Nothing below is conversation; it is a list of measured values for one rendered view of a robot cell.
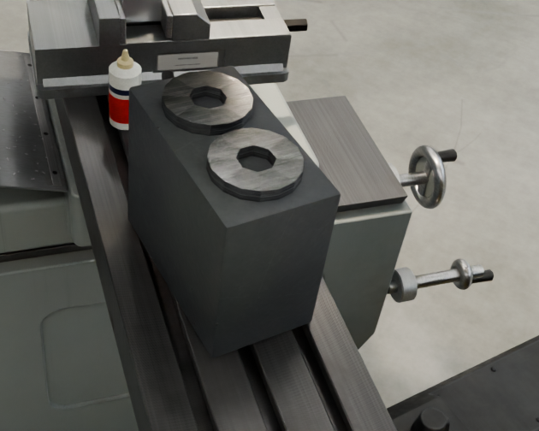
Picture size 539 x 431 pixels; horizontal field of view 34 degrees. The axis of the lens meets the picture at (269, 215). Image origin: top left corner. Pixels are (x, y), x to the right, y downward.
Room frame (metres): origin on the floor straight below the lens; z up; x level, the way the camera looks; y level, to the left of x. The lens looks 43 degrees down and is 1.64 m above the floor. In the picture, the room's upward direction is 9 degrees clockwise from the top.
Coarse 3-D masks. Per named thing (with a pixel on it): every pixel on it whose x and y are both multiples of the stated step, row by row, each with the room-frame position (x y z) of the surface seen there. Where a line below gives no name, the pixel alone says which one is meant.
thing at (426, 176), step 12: (420, 156) 1.27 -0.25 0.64; (432, 156) 1.24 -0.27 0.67; (444, 156) 1.25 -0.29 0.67; (456, 156) 1.26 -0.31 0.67; (408, 168) 1.29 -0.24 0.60; (420, 168) 1.27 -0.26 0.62; (432, 168) 1.22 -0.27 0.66; (444, 168) 1.22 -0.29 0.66; (408, 180) 1.22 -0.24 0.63; (420, 180) 1.23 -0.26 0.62; (432, 180) 1.23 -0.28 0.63; (444, 180) 1.21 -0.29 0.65; (420, 192) 1.24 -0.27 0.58; (432, 192) 1.21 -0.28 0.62; (444, 192) 1.20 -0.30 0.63; (420, 204) 1.23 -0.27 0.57; (432, 204) 1.20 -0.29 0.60
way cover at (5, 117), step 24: (0, 72) 1.04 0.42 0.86; (0, 96) 0.98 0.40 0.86; (24, 96) 1.00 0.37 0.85; (0, 120) 0.93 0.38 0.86; (24, 120) 0.95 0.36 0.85; (48, 120) 0.97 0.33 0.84; (0, 144) 0.88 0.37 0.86; (24, 144) 0.90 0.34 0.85; (48, 144) 0.91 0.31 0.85; (24, 168) 0.84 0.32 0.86; (48, 168) 0.86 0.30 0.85
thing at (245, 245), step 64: (128, 128) 0.72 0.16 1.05; (192, 128) 0.66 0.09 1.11; (256, 128) 0.67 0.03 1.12; (128, 192) 0.72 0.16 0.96; (192, 192) 0.59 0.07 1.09; (256, 192) 0.58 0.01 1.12; (320, 192) 0.61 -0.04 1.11; (192, 256) 0.59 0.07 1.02; (256, 256) 0.56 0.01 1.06; (320, 256) 0.60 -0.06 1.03; (192, 320) 0.58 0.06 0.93; (256, 320) 0.57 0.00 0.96
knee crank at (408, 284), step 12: (456, 264) 1.14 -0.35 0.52; (468, 264) 1.14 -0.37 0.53; (480, 264) 1.16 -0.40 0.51; (396, 276) 1.08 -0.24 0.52; (408, 276) 1.08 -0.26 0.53; (420, 276) 1.10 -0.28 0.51; (432, 276) 1.11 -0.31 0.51; (444, 276) 1.11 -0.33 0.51; (456, 276) 1.12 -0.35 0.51; (468, 276) 1.12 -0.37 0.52; (480, 276) 1.14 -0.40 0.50; (492, 276) 1.16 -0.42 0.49; (396, 288) 1.07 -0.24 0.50; (408, 288) 1.06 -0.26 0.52; (396, 300) 1.06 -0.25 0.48; (408, 300) 1.06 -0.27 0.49
